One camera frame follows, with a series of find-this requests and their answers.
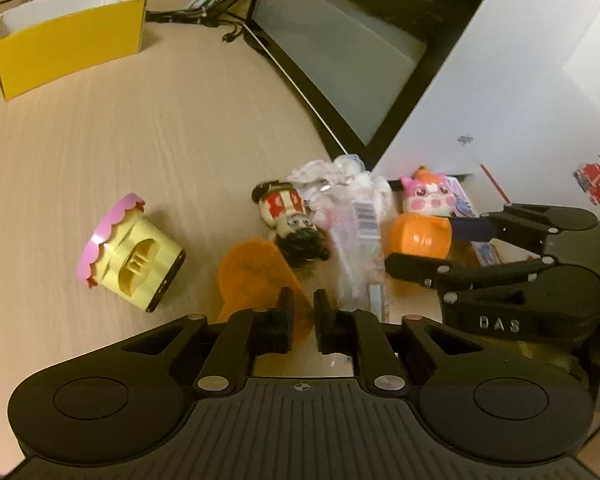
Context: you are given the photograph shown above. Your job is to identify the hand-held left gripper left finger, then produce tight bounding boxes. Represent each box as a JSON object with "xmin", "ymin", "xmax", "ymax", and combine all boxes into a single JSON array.
[{"xmin": 121, "ymin": 287, "xmax": 296, "ymax": 397}]

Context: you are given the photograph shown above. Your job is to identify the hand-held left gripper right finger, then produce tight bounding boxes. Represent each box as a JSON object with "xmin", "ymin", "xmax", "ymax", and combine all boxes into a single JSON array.
[{"xmin": 314, "ymin": 289, "xmax": 483, "ymax": 397}]

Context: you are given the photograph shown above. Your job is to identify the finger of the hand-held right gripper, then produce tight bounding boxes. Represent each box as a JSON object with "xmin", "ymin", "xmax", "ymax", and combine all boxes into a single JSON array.
[
  {"xmin": 384, "ymin": 252, "xmax": 557, "ymax": 344},
  {"xmin": 450, "ymin": 202, "xmax": 600, "ymax": 254}
]

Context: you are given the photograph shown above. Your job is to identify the pink box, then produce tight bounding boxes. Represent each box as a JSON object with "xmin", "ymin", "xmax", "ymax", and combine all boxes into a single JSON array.
[{"xmin": 445, "ymin": 177, "xmax": 504, "ymax": 267}]

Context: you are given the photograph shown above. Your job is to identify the orange toy piece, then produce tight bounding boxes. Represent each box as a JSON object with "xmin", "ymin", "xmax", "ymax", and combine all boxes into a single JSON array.
[{"xmin": 216, "ymin": 237, "xmax": 315, "ymax": 344}]

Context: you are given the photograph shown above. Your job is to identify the long clear plastic packet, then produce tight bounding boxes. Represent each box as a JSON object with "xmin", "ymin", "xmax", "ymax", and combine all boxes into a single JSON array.
[{"xmin": 325, "ymin": 180, "xmax": 394, "ymax": 324}]

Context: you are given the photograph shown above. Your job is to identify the dark-haired red white figurine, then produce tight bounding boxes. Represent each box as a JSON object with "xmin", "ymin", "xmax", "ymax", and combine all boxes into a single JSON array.
[{"xmin": 251, "ymin": 180, "xmax": 332, "ymax": 269}]

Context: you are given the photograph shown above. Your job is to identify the yellow toy with pink frill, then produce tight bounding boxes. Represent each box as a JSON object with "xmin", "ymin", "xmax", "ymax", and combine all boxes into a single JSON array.
[{"xmin": 77, "ymin": 193, "xmax": 187, "ymax": 315}]

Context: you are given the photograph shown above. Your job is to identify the pink cat toy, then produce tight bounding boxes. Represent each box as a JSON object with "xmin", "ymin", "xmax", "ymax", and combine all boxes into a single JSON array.
[{"xmin": 399, "ymin": 166, "xmax": 459, "ymax": 219}]

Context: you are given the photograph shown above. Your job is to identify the white cardboard box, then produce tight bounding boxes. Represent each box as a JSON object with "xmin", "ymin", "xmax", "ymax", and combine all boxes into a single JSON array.
[{"xmin": 372, "ymin": 0, "xmax": 600, "ymax": 272}]

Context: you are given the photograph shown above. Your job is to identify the crumpled clear plastic wrapper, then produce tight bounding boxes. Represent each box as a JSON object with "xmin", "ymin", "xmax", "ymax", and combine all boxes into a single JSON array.
[{"xmin": 286, "ymin": 155, "xmax": 394, "ymax": 227}]

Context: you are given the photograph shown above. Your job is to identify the black flat monitor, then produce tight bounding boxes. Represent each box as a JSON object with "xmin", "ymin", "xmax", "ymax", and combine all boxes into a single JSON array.
[{"xmin": 247, "ymin": 0, "xmax": 509, "ymax": 167}]

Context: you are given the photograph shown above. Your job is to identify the yellow paper box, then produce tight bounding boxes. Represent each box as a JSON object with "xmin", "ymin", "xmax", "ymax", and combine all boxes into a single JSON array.
[{"xmin": 0, "ymin": 0, "xmax": 147, "ymax": 103}]

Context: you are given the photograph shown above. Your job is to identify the black cable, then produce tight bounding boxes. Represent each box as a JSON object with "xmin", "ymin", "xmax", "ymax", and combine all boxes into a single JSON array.
[{"xmin": 145, "ymin": 6, "xmax": 247, "ymax": 45}]

